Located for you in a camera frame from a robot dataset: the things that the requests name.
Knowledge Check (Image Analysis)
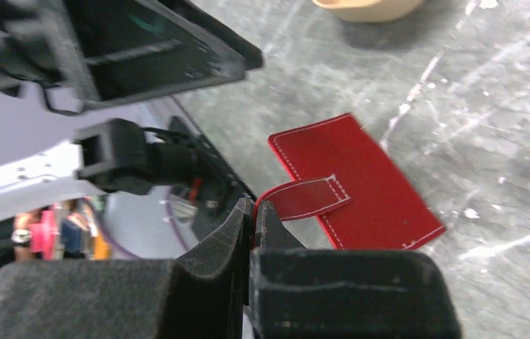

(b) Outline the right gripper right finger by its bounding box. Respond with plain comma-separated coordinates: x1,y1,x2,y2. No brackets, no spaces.
249,201,462,338

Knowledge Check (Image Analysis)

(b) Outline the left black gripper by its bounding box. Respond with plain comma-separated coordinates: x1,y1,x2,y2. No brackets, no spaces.
0,1,83,117

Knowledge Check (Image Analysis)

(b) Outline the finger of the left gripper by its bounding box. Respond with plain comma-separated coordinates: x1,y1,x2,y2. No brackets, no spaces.
61,1,264,111

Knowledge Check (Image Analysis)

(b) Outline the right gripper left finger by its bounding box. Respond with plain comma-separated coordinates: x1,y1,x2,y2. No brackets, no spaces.
0,198,253,338

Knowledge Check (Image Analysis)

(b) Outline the red leather card holder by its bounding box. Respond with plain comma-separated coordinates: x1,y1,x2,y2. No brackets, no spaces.
257,113,446,250

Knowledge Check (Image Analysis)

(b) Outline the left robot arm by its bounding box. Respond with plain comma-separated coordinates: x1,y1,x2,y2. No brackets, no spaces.
0,1,264,165

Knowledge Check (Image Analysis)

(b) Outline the beige oval tray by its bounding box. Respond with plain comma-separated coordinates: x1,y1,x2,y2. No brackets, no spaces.
312,0,425,23

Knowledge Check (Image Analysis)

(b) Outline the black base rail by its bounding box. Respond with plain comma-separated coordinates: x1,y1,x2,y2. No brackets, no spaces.
144,117,256,239

